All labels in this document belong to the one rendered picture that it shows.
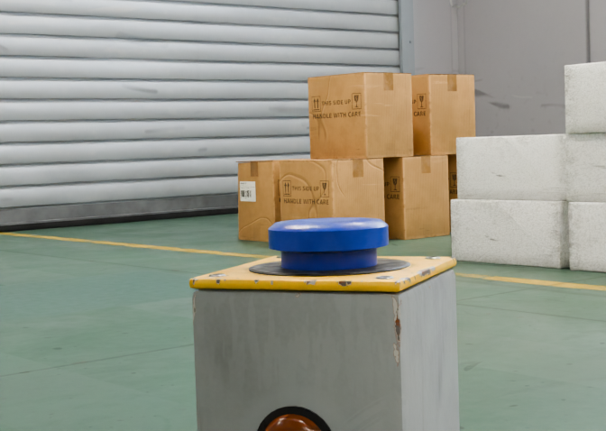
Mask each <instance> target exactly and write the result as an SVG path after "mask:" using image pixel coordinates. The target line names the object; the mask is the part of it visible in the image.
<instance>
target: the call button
mask: <svg viewBox="0 0 606 431"><path fill-rule="evenodd" d="M268 234H269V248H270V249H272V250H276V251H281V267H282V268H284V269H289V270H298V271H337V270H350V269H360V268H366V267H371V266H374V265H377V248H380V247H382V246H386V245H388V244H389V227H388V225H387V224H386V223H385V222H383V221H382V220H381V219H378V218H365V217H334V218H311V219H298V220H288V221H280V222H277V223H274V224H273V225H272V226H271V227H270V228H269V229H268Z"/></svg>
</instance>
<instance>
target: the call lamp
mask: <svg viewBox="0 0 606 431"><path fill-rule="evenodd" d="M265 431H321V430H320V429H319V427H318V426H317V425H316V424H315V423H314V422H313V421H311V420H309V419H308V418H306V417H302V416H301V415H295V414H287V415H283V416H280V417H277V418H275V419H274V420H272V421H271V422H270V423H269V425H268V426H267V427H266V428H265Z"/></svg>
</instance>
